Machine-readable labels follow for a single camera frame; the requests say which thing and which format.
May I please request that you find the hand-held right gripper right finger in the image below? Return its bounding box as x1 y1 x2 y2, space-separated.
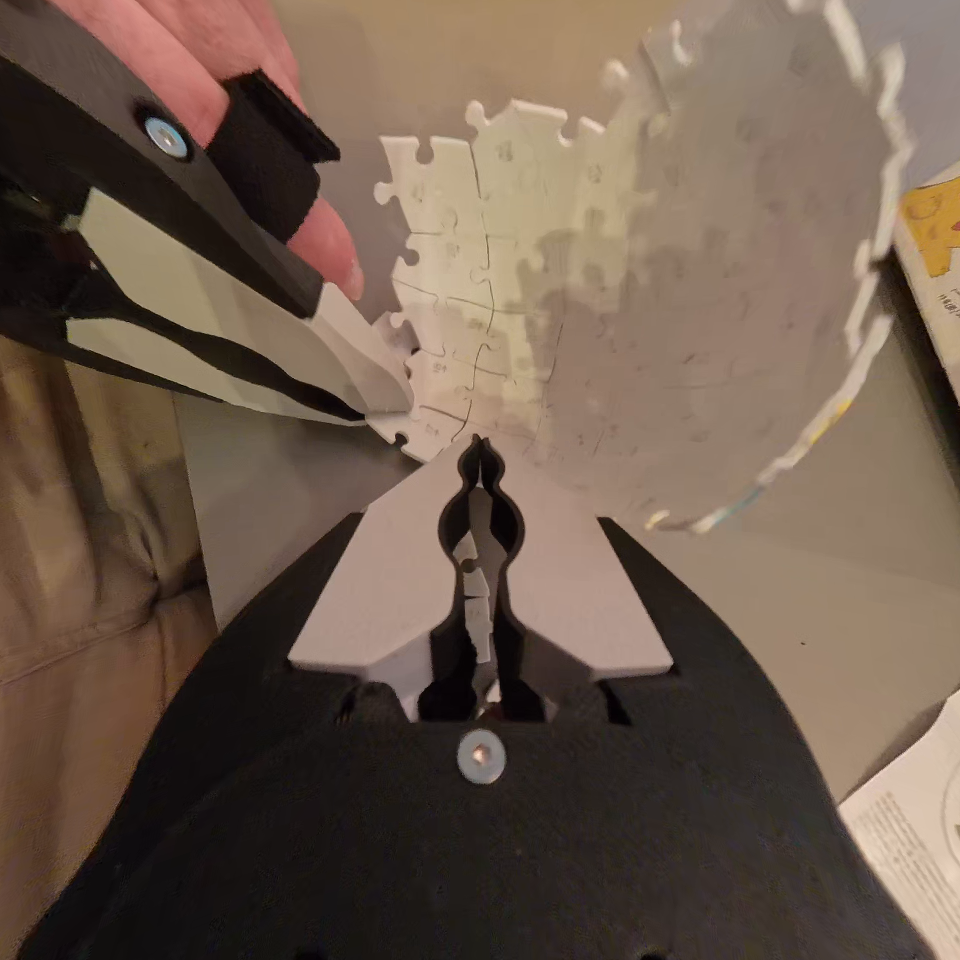
480 435 675 721

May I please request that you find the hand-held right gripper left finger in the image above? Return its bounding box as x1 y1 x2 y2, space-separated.
287 435 483 721

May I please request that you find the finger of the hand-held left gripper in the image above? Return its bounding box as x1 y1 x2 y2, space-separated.
67 187 419 420
63 315 369 429

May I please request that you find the partly built white puzzle ball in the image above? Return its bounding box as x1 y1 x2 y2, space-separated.
371 0 918 672

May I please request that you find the blue cartoon puzzle box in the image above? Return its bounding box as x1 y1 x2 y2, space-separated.
894 165 960 378

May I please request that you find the person's left hand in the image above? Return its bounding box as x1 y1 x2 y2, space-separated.
52 0 366 303

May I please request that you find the folded paper instruction leaflet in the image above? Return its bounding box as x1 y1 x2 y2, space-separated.
837 690 960 960

